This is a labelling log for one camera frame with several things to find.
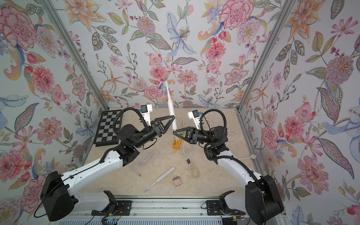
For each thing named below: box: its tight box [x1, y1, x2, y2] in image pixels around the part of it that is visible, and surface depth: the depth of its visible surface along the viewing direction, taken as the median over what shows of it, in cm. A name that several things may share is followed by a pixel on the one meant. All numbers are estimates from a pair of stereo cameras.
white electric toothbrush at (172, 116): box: [165, 80, 178, 131], surface depth 61 cm
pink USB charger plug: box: [172, 174, 182, 188], surface depth 84 cm
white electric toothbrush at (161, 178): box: [143, 165, 176, 193], surface depth 86 cm
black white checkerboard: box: [92, 110, 123, 147], surface depth 103 cm
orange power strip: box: [172, 136, 182, 150], surface depth 100 cm
